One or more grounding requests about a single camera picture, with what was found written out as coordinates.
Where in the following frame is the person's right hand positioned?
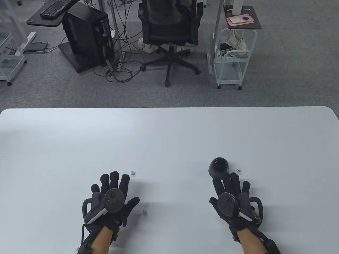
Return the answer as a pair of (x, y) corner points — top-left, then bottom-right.
(209, 172), (255, 242)

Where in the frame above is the person's left hand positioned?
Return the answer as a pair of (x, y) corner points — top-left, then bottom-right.
(83, 171), (140, 240)

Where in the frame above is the black dice shaker cover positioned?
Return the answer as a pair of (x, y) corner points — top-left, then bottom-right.
(208, 157), (229, 178)

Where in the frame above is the person's right forearm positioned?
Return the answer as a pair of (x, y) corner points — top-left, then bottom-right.
(237, 229), (268, 254)

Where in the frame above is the person's left forearm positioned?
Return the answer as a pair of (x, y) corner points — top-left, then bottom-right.
(89, 227), (118, 254)

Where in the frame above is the black and white controller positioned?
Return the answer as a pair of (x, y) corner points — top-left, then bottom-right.
(217, 192), (264, 223)
(83, 188), (125, 225)

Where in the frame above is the black wrist-worn device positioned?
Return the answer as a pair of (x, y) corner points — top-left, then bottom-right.
(75, 238), (92, 254)
(261, 233), (281, 254)

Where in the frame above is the white rolling cart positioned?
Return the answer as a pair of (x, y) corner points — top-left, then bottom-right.
(0, 34), (28, 86)
(213, 29), (258, 90)

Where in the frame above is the black tower platform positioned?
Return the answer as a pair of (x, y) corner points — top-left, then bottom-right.
(58, 42), (108, 74)

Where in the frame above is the beige bag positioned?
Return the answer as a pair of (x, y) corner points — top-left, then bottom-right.
(225, 30), (248, 57)

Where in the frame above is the white desk leg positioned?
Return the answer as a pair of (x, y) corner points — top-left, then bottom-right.
(107, 0), (125, 62)
(207, 0), (225, 75)

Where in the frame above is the black computer tower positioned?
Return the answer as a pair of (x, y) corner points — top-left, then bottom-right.
(61, 2), (116, 67)

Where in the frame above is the black power adapter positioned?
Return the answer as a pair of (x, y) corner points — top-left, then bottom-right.
(26, 42), (49, 52)

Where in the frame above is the black office chair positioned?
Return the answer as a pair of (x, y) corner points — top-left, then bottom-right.
(138, 0), (204, 87)

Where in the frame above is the brown side table top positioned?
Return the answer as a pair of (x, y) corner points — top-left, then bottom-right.
(223, 5), (262, 30)

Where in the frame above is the pink book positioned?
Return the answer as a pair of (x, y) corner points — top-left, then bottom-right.
(227, 15), (255, 26)

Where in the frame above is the black keyboard tray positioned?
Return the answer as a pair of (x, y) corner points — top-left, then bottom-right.
(26, 0), (80, 28)

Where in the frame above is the black keyboard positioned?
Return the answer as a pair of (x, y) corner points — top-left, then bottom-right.
(40, 0), (73, 19)

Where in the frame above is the tangle of black cables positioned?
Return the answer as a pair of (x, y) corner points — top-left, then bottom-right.
(93, 0), (149, 83)

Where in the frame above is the white desk frame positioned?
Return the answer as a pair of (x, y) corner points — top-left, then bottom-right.
(0, 0), (37, 56)

